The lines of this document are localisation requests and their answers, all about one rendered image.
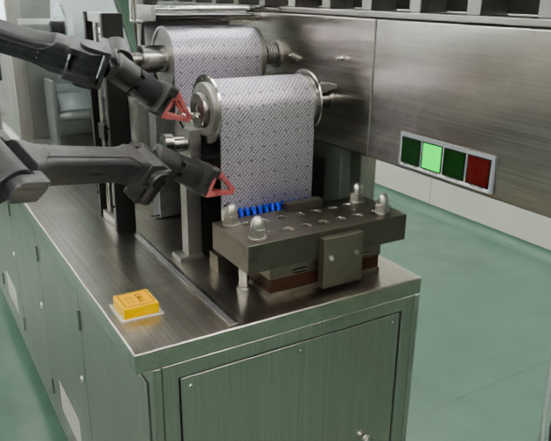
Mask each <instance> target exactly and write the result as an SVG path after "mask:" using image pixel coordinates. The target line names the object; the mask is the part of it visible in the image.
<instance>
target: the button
mask: <svg viewBox="0 0 551 441"><path fill-rule="evenodd" d="M113 299H114V307H115V308H116V310H117V311H118V312H119V313H120V315H121V316H122V317H123V319H124V320H127V319H133V318H137V317H141V316H145V315H149V314H152V313H156V312H159V303H158V301H157V300H156V299H155V298H154V297H153V296H152V295H151V294H150V293H149V291H148V290H147V289H145V290H138V291H133V292H130V293H125V294H121V295H117V296H114V297H113Z"/></svg>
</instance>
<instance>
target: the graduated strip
mask: <svg viewBox="0 0 551 441"><path fill-rule="evenodd" d="M133 236H135V238H137V240H138V241H139V242H141V243H142V245H144V247H145V248H146V249H148V250H149V251H150V252H151V253H152V254H153V255H154V256H155V257H156V258H157V259H158V260H159V261H160V262H161V263H163V264H164V265H165V266H166V267H167V268H168V269H169V270H170V271H171V272H172V273H173V274H174V275H175V276H177V277H178V278H179V279H180V280H181V281H182V282H183V283H184V284H185V285H186V286H187V287H188V288H189V289H190V290H192V291H193V292H194V293H195V294H196V295H197V296H198V297H199V298H200V299H201V300H202V301H203V302H204V303H206V304H207V305H208V306H209V307H210V308H211V309H212V310H213V311H214V312H215V313H216V314H217V315H218V316H220V317H221V318H222V319H223V320H224V321H225V322H226V323H227V324H228V325H229V326H232V325H235V324H239V322H238V321H237V320H236V319H235V318H234V317H233V316H232V315H231V314H229V313H228V312H227V311H226V310H225V309H224V308H223V307H222V306H220V305H219V304H218V303H217V302H216V301H215V300H214V299H213V298H211V297H210V296H209V295H208V294H207V293H206V292H205V291H204V290H202V289H201V288H200V287H199V286H198V285H197V284H196V283H195V282H193V281H192V280H191V279H190V278H189V277H188V276H187V275H186V274H185V273H184V272H183V271H182V270H181V269H180V268H179V267H178V266H177V265H175V264H174V263H173V262H172V261H171V260H170V259H169V258H168V257H167V256H165V255H164V254H163V253H162V252H161V251H160V250H159V249H158V248H156V247H155V246H154V245H153V244H152V243H151V242H150V241H149V240H147V239H146V238H145V237H144V236H143V235H142V234H134V235H133Z"/></svg>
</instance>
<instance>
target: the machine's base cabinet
mask: <svg viewBox="0 0 551 441"><path fill-rule="evenodd" d="M0 287H1V289H2V291H3V294H4V296H5V298H6V301H7V303H8V305H9V307H10V310H11V312H12V315H13V317H14V319H15V320H16V323H17V326H18V329H19V331H20V332H21V334H22V337H23V339H24V342H25V344H26V346H27V348H28V351H29V353H30V355H31V358H32V360H33V362H34V364H35V367H36V369H37V370H38V374H39V376H40V378H41V381H42V382H43V384H44V387H45V390H46V392H47V394H48V396H49V398H50V400H51V403H52V406H53V408H54V410H55V412H56V414H57V417H58V419H59V421H60V424H61V426H62V428H63V431H64V432H65V434H66V438H67V440H68V441H362V438H363V437H364V436H365V435H366V434H369V435H370V436H371V437H372V438H373V441H406V435H407V425H408V407H409V398H410V389H411V380H412V371H413V361H414V352H415V335H416V326H417V316H418V307H419V297H420V294H419V293H417V294H414V295H411V296H407V297H403V298H399V299H396V300H393V301H390V302H386V303H384V304H378V305H375V306H372V307H368V308H366V309H363V310H359V311H354V312H351V313H347V314H345V315H341V316H338V317H335V318H329V319H327V320H324V321H320V322H317V323H314V324H311V325H306V326H302V327H299V328H296V329H293V330H289V331H287V332H281V333H278V334H275V335H272V336H268V337H266V338H262V339H257V340H254V341H250V342H248V343H245V344H241V345H238V346H233V347H229V348H227V349H223V350H220V351H217V352H214V353H209V354H206V355H202V356H199V357H196V358H193V359H189V360H184V361H181V362H178V363H175V364H171V365H169V366H166V367H161V368H157V369H154V370H151V371H148V372H144V373H141V374H135V373H134V371H133V370H132V368H131V367H130V366H129V364H128V362H127V361H126V360H125V359H124V357H123V356H122V354H121V353H120V351H119V350H118V348H117V347H116V345H115V343H114V342H113V341H112V339H111V338H110V337H109V336H108V334H107V332H106V331H105V329H104V328H103V327H102V325H101V323H100V322H99V320H98V319H97V317H95V315H94V314H93V312H92V311H91V309H90V308H89V306H88V305H87V303H86V302H85V300H84V299H83V297H82V296H81V294H80V293H79V292H78V290H77V289H76V288H75V286H74V285H73V283H72V281H71V280H70V278H69V277H68V276H67V274H66V272H65V271H64V270H63V269H62V267H61V266H60V264H59V263H58V261H57V260H56V258H55V257H54V255H53V254H52V252H51V251H50V249H49V248H48V247H47V246H46V244H45V242H44V241H43V239H42V238H41V237H40V235H39V234H38V232H37V230H36V229H35V227H34V226H33V225H32V224H31V222H30V221H29V219H28V218H27V216H26V215H25V213H24V212H23V210H22V209H21V207H20V206H19V204H11V203H9V202H8V200H6V201H5V202H3V203H1V204H0Z"/></svg>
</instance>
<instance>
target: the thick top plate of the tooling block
mask: <svg viewBox="0 0 551 441"><path fill-rule="evenodd" d="M349 199H350V198H346V199H336V200H332V201H326V202H323V205H322V206H318V207H313V208H308V209H303V210H298V211H293V212H288V213H287V212H285V211H283V210H278V211H273V212H268V213H259V214H254V215H249V216H244V217H239V222H240V225H239V226H237V227H225V226H223V225H222V222H223V220H220V221H215V222H213V249H215V250H216V251H217V252H219V253H220V254H221V255H223V256H224V257H225V258H226V259H227V260H228V261H230V262H231V263H233V264H234V265H235V266H237V267H238V268H239V269H241V270H242V271H244V272H245V273H246V274H248V275H252V274H255V273H260V272H263V271H267V270H274V269H278V268H282V267H286V266H290V265H294V264H298V263H305V262H308V261H312V260H317V259H318V252H319V237H320V236H325V235H332V234H336V233H341V232H345V231H349V230H354V229H360V230H362V231H364V237H363V249H365V248H369V247H373V246H377V245H381V244H384V243H389V242H395V241H399V240H403V239H405V228H406V218H407V214H406V213H403V212H400V211H398V210H396V209H393V208H392V207H390V211H391V214H387V215H381V214H376V213H375V212H374V210H375V208H376V202H377V201H375V200H373V199H369V198H367V197H365V196H364V202H363V203H352V202H350V201H349ZM255 216H261V217H262V218H263V221H264V227H265V235H266V236H267V238H266V239H265V240H262V241H253V240H250V239H248V236H249V235H250V226H251V220H252V219H253V218H254V217H255Z"/></svg>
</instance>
